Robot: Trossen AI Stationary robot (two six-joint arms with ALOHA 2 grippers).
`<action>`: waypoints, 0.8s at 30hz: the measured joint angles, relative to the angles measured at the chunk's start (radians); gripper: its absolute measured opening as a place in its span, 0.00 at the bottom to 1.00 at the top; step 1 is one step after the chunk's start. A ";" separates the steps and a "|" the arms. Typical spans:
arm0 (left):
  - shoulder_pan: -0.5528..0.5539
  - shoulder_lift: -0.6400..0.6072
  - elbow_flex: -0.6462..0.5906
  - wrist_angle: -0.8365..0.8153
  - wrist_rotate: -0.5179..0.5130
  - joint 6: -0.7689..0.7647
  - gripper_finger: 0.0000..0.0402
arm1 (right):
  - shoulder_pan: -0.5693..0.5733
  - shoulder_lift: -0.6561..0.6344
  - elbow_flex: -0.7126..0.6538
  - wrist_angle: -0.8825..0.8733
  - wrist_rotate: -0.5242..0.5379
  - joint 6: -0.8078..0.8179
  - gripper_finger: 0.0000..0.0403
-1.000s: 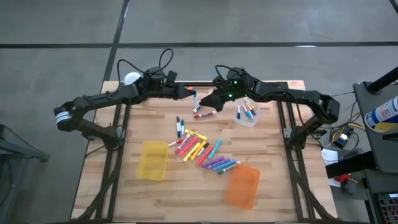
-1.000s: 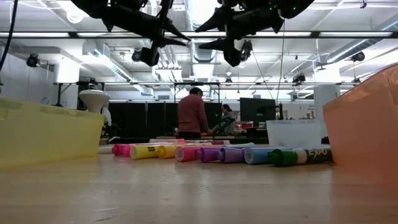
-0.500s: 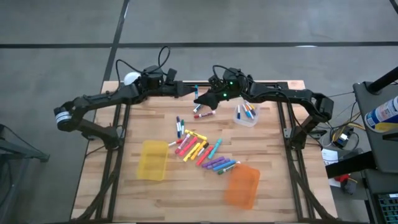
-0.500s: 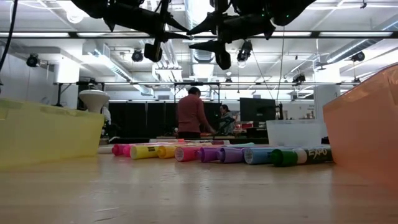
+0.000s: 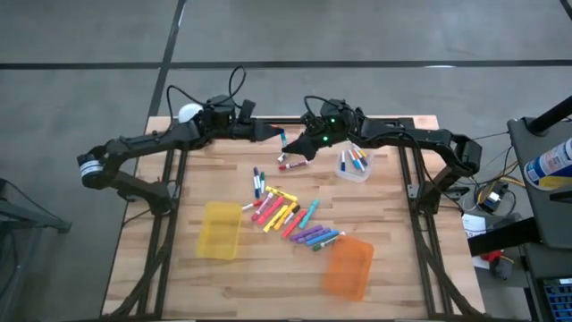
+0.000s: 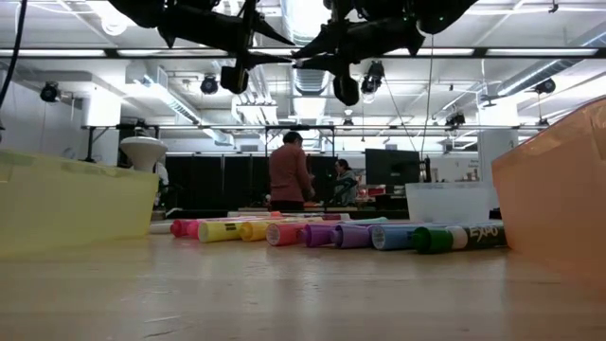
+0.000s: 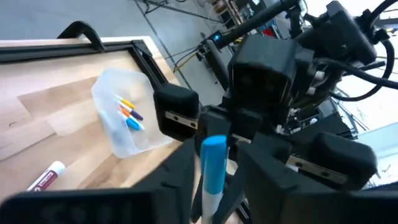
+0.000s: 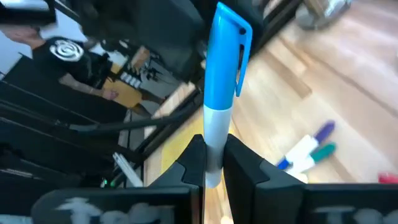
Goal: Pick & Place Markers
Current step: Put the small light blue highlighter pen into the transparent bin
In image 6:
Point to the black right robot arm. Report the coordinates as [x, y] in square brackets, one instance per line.
[445, 12]

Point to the orange plastic bin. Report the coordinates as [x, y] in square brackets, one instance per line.
[554, 203]

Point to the person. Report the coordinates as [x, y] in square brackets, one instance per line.
[289, 175]
[345, 182]

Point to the distant black frame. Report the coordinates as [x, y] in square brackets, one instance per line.
[303, 127]

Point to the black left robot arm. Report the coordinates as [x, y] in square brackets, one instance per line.
[137, 9]

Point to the yellow plastic bin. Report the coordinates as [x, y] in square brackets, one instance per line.
[71, 208]

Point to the black ceiling spotlight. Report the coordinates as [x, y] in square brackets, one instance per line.
[454, 118]
[372, 78]
[545, 86]
[49, 92]
[208, 85]

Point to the red thin marker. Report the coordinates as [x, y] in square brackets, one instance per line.
[160, 228]

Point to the red whiteboard marker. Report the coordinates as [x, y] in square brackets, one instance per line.
[333, 217]

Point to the orange-yellow highlighter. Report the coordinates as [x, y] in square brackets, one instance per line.
[253, 231]

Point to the plain yellow highlighter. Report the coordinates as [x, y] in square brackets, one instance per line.
[220, 232]

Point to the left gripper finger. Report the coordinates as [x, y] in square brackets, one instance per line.
[267, 34]
[255, 59]

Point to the silver ventilation duct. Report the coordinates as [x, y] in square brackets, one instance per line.
[310, 83]

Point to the pink marker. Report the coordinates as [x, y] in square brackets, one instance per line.
[178, 228]

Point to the purple highlighter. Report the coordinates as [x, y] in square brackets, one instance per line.
[352, 236]
[318, 235]

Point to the blue highlighter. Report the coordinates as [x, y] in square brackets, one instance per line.
[393, 237]

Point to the white pillar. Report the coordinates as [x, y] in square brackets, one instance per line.
[497, 156]

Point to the green Expo marker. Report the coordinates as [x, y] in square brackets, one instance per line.
[473, 235]

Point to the black monitor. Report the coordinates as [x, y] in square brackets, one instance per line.
[393, 166]

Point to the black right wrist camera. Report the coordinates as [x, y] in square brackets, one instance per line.
[345, 91]

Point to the black partition wall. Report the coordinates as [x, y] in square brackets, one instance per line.
[213, 182]

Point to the teal highlighter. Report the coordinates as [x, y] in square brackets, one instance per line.
[367, 220]

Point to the white ventilation duct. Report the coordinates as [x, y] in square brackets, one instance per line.
[165, 97]

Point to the overhead light bar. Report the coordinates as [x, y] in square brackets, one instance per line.
[479, 52]

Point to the red highlighter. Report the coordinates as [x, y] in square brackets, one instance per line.
[284, 234]

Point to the clear plastic bin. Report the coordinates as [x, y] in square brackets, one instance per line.
[445, 203]

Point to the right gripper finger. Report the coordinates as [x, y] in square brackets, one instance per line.
[331, 65]
[322, 45]

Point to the white bulb lamp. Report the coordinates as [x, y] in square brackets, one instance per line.
[142, 151]

